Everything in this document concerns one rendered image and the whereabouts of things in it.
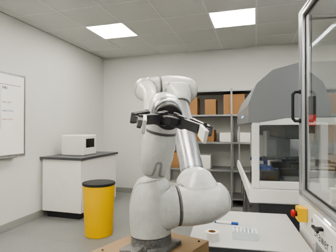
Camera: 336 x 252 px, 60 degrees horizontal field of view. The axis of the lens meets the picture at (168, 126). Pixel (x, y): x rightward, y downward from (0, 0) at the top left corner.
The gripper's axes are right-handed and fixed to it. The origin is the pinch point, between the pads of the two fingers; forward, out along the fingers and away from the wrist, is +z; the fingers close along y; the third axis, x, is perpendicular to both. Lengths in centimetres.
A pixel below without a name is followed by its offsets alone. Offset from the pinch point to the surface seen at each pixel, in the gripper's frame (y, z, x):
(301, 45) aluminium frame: -75, -99, 38
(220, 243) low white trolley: -42, -64, -66
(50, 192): 115, -351, -199
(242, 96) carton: -161, -417, -13
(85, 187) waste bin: 54, -272, -145
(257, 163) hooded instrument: -80, -126, -41
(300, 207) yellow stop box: -84, -72, -45
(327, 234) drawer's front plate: -74, -37, -40
